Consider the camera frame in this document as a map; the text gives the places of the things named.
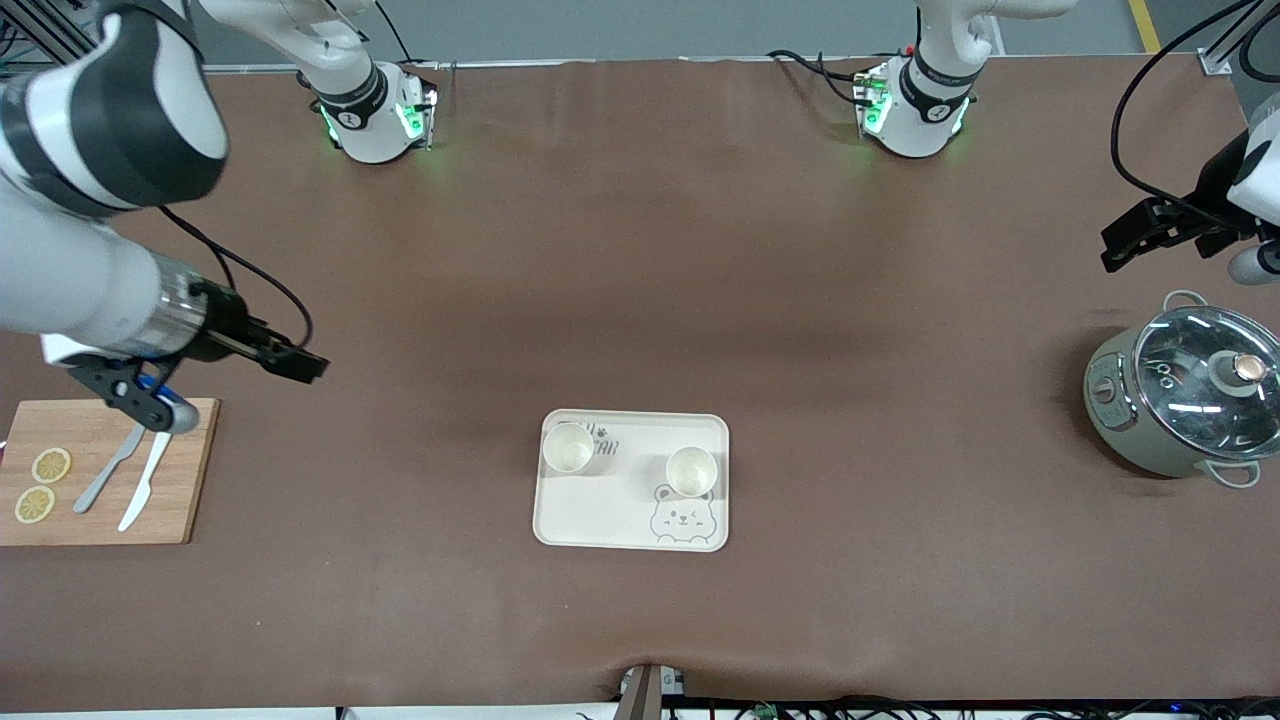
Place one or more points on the grey plastic knife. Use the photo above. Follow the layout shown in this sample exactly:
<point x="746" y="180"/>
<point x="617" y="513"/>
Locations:
<point x="100" y="482"/>

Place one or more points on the white plastic knife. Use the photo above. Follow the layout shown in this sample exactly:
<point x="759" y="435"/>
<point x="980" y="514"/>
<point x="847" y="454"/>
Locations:
<point x="145" y="490"/>

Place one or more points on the grey-green electric cooking pot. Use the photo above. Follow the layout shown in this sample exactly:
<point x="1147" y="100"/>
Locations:
<point x="1112" y="425"/>

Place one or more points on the wooden cutting board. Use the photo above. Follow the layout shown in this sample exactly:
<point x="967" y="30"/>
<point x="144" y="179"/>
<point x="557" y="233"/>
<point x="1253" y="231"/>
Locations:
<point x="190" y="480"/>

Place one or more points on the white IKEA cup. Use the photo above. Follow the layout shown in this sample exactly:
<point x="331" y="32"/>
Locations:
<point x="568" y="448"/>
<point x="691" y="472"/>

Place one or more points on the lemon slice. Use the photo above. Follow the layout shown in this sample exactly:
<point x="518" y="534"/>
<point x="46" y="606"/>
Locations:
<point x="35" y="505"/>
<point x="52" y="465"/>

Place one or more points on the brown table cover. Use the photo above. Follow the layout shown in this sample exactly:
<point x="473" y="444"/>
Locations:
<point x="640" y="280"/>

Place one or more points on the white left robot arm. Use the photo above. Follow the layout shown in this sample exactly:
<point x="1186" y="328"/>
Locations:
<point x="925" y="110"/>

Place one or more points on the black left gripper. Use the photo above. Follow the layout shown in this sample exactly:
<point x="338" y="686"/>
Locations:
<point x="1207" y="192"/>

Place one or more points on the aluminium frame profile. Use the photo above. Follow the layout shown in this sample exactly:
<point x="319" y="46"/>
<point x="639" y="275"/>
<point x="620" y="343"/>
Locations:
<point x="50" y="30"/>
<point x="1220" y="55"/>

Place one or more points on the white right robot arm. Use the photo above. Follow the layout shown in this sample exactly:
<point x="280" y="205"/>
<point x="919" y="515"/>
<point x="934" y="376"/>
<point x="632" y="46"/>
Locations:
<point x="100" y="110"/>

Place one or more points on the cream bear print tray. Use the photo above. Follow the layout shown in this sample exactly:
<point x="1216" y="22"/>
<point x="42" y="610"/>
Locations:
<point x="620" y="515"/>

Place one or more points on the glass pot lid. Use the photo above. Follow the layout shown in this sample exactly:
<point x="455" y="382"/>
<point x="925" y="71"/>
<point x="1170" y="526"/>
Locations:
<point x="1180" y="380"/>

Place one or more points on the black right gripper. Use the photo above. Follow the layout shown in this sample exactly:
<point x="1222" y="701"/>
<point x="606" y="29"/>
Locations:
<point x="226" y="327"/>

